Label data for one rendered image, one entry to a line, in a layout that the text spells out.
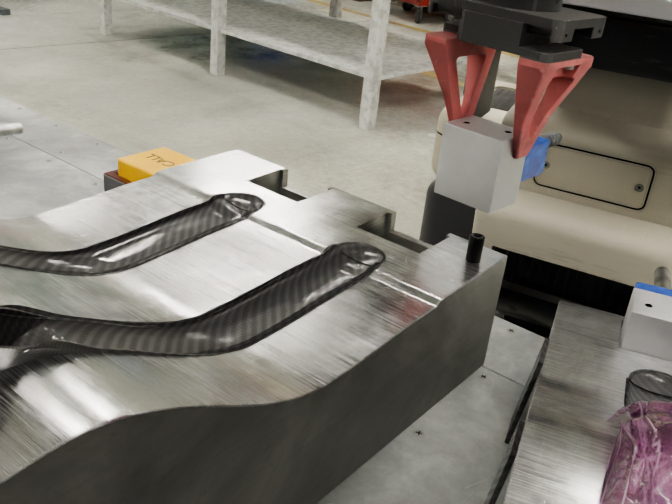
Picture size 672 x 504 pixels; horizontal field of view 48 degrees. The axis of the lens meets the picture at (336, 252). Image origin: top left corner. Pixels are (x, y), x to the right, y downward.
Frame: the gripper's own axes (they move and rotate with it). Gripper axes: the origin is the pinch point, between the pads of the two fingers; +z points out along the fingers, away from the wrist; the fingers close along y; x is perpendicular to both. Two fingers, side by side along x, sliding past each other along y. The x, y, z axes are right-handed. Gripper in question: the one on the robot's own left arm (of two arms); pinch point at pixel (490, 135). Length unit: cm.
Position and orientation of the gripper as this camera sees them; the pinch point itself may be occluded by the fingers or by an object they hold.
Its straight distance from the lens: 56.5
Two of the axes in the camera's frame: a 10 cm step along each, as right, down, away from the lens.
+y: 7.2, 3.7, -5.9
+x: 6.9, -2.5, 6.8
